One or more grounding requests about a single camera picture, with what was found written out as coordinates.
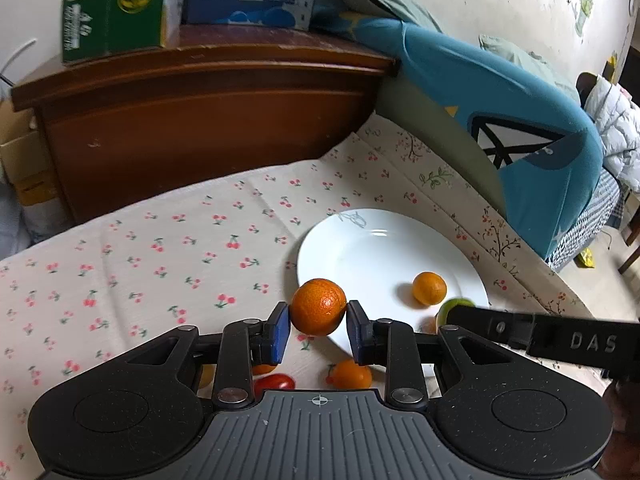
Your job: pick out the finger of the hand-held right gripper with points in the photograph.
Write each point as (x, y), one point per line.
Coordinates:
(480, 322)

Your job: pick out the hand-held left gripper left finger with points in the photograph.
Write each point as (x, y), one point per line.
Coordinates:
(282, 332)

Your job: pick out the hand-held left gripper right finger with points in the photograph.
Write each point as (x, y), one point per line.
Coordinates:
(355, 332)

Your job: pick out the green round fruit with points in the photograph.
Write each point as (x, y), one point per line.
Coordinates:
(452, 303)

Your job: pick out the red tomato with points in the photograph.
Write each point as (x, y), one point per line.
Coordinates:
(272, 383)

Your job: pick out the white plate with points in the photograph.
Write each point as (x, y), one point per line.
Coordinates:
(370, 260)

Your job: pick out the yellow packet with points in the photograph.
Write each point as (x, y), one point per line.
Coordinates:
(585, 258)

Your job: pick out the wooden furniture leg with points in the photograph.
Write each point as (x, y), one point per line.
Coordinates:
(630, 245)

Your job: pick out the checkered bed sheet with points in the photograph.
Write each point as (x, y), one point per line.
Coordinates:
(595, 220)

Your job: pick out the floral branch print cloth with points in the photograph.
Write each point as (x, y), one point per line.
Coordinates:
(450, 195)

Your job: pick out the cherry print cloth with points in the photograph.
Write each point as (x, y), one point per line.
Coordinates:
(150, 270)

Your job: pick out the white puffer jacket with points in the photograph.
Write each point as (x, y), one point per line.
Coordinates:
(617, 125)

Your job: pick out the brown wooden headboard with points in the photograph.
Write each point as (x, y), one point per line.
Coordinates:
(200, 120)

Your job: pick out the blue quilt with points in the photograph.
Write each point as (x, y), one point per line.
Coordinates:
(475, 85)

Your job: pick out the dark chair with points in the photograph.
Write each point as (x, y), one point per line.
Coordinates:
(585, 87)

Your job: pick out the grey cloth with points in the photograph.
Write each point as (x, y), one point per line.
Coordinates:
(20, 225)

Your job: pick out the cardboard box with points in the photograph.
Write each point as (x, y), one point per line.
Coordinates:
(25, 160)

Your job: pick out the green carton box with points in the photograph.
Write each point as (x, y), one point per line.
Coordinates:
(120, 5)

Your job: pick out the plant wall sticker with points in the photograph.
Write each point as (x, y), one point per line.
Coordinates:
(584, 5)

